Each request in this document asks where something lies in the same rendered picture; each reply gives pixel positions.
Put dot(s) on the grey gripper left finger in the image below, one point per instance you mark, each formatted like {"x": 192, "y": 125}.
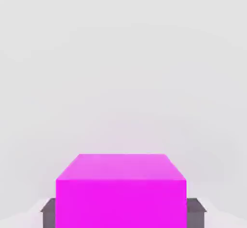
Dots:
{"x": 49, "y": 215}

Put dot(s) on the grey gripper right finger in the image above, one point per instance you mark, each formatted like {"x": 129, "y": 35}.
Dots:
{"x": 194, "y": 215}

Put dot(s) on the small magenta cube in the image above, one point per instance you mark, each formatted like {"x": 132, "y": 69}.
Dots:
{"x": 121, "y": 197}

